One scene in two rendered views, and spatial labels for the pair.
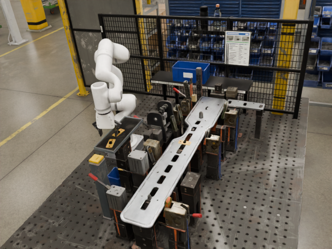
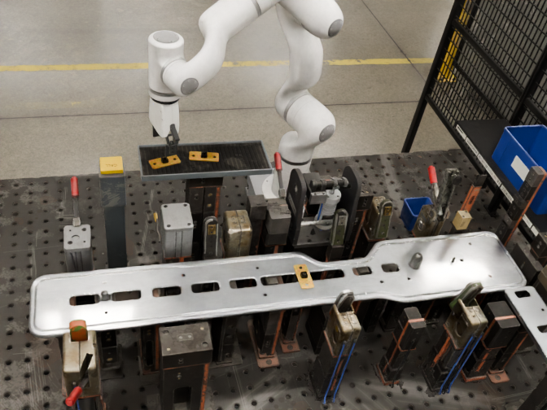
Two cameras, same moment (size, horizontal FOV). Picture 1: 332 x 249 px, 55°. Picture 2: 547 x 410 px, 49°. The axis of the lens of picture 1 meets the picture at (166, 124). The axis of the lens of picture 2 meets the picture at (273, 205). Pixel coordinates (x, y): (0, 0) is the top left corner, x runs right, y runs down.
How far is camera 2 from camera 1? 1.13 m
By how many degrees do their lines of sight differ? 35
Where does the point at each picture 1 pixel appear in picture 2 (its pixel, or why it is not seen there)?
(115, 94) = (173, 75)
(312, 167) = not seen: outside the picture
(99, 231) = not seen: hidden behind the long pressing
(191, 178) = (189, 338)
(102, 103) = (152, 77)
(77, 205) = not seen: hidden behind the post
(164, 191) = (136, 311)
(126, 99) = (308, 115)
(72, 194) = (131, 198)
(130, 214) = (49, 289)
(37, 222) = (51, 190)
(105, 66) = (220, 14)
